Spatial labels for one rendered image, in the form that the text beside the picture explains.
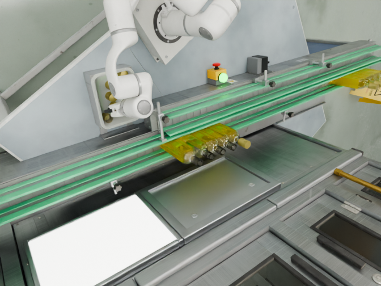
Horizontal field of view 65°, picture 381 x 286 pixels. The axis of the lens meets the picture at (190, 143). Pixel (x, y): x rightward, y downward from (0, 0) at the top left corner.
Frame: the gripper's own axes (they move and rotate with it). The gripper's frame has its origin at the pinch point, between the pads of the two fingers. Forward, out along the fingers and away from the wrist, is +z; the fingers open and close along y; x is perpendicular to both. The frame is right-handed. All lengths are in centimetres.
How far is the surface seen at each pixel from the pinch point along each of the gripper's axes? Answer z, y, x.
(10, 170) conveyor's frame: 3.1, -43.2, -12.0
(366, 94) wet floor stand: 83, 341, -73
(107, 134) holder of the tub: 6.1, -5.0, -10.4
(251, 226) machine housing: -49, 19, -47
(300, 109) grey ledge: 0, 113, -31
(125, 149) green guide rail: -6.6, -3.5, -16.4
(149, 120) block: -5.6, 10.6, -8.2
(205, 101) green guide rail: -10.1, 37.0, -7.1
